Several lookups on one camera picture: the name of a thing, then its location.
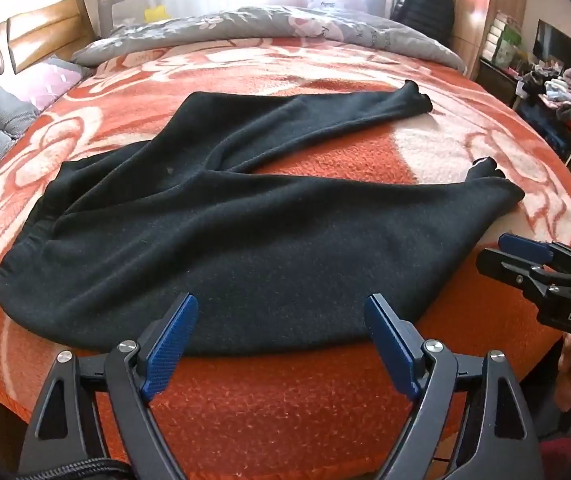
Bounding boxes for black backpack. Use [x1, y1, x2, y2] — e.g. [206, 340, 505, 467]
[390, 0, 456, 46]

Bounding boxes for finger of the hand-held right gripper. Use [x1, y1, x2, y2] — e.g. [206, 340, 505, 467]
[476, 249, 547, 294]
[497, 233, 557, 264]

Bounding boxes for wooden headboard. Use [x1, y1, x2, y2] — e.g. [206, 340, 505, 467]
[0, 0, 102, 111]

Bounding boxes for wooden wardrobe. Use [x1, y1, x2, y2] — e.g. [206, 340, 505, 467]
[448, 0, 529, 81]

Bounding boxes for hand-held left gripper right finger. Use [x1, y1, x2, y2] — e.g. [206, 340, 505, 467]
[364, 294, 541, 480]

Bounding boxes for black pants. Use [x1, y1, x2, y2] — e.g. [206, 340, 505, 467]
[0, 80, 525, 357]

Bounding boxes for orange floral blanket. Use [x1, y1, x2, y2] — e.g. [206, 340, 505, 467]
[0, 37, 571, 480]

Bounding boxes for black television screen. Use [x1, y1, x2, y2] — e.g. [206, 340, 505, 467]
[533, 20, 571, 83]

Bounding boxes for grey floral quilt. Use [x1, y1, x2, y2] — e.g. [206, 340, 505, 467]
[72, 6, 467, 75]

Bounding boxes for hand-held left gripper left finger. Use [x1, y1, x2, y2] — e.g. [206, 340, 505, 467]
[18, 292, 200, 480]

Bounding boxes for pile of clothes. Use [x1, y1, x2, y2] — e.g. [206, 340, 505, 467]
[520, 65, 571, 147]

